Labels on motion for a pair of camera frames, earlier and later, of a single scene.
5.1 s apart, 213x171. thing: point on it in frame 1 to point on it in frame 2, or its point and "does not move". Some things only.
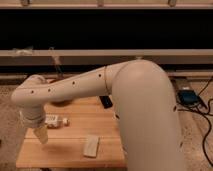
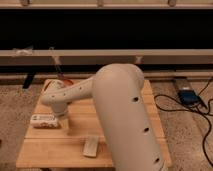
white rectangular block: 91,146 does not move
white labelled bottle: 55,121 does not move
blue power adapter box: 188,97 does not move
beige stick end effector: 42,134 to 65,123
